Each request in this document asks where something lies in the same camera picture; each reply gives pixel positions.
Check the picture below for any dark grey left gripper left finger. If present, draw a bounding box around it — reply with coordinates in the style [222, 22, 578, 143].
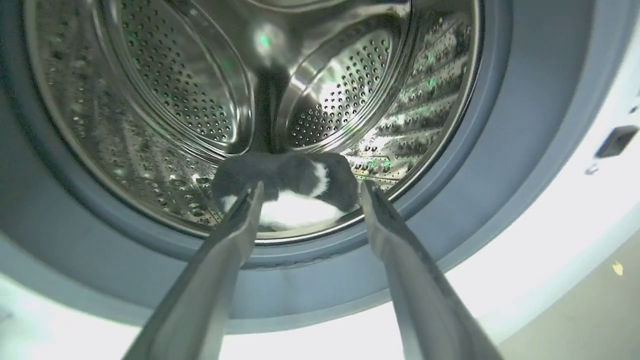
[122, 181, 265, 360]

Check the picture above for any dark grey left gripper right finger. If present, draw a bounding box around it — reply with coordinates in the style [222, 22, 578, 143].
[359, 180, 503, 360]

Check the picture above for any grey and white garment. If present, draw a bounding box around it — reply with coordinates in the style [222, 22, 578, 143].
[211, 151, 361, 232]

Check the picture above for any white front-load washing machine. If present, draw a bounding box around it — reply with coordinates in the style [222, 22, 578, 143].
[0, 0, 640, 360]

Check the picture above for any grey rubber door gasket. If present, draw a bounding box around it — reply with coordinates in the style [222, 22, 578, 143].
[0, 0, 631, 335]

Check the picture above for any stainless steel washer drum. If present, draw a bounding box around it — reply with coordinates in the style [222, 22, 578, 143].
[22, 0, 485, 246]

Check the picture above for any black door latch slot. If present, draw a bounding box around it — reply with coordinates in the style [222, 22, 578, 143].
[596, 125, 640, 159]

